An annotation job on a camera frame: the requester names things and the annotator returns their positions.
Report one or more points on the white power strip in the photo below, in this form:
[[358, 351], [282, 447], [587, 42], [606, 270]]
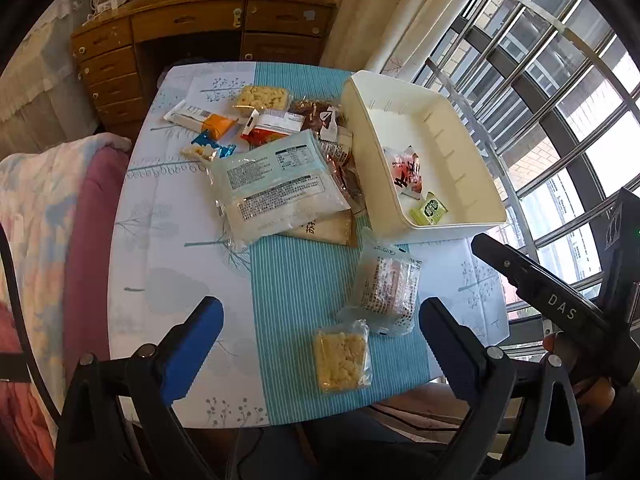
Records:
[[112, 0]]

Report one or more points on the yellow rice cracker packet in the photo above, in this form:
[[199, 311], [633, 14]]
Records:
[[260, 97], [342, 360]]

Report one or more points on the blue candy packet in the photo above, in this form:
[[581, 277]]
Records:
[[205, 150]]

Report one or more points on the beige brown cracker packet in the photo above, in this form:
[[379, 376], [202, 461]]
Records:
[[325, 231]]

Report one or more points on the cream curtain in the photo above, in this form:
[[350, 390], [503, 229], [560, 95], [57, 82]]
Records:
[[400, 15]]

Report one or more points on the small green snack packet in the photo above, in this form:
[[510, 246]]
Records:
[[430, 208]]

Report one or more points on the pink chair cushion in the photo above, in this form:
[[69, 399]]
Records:
[[95, 240]]

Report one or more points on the red white barcode packet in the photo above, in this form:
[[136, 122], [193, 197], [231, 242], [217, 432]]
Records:
[[270, 127]]

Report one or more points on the red white snack packet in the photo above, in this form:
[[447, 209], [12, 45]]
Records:
[[405, 170]]

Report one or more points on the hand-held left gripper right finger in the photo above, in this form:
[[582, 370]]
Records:
[[445, 355]]

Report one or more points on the pink red cloth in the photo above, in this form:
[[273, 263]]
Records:
[[20, 410]]

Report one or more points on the white plastic bin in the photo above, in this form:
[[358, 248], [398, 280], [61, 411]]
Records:
[[450, 125]]

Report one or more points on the white biscuit package red ends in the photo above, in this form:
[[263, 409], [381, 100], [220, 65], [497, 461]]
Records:
[[337, 149]]

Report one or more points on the clear pink-filled snack packet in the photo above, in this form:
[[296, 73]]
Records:
[[385, 285]]

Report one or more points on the pink blanket chair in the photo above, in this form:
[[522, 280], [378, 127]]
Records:
[[35, 220]]

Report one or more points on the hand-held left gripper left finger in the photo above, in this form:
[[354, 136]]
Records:
[[197, 345]]

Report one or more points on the orange white snack packet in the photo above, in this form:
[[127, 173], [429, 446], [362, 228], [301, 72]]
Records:
[[215, 124]]

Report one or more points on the white lace bed cover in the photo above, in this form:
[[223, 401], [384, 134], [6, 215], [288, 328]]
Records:
[[35, 75]]

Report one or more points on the large light-blue snack packet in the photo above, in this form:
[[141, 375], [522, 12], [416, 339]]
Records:
[[275, 180]]

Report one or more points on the wooden desk with drawers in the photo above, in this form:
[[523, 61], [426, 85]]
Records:
[[190, 20]]

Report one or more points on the metal window grille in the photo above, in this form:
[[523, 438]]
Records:
[[550, 85]]

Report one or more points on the person's right hand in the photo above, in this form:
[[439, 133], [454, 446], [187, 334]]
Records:
[[597, 396]]

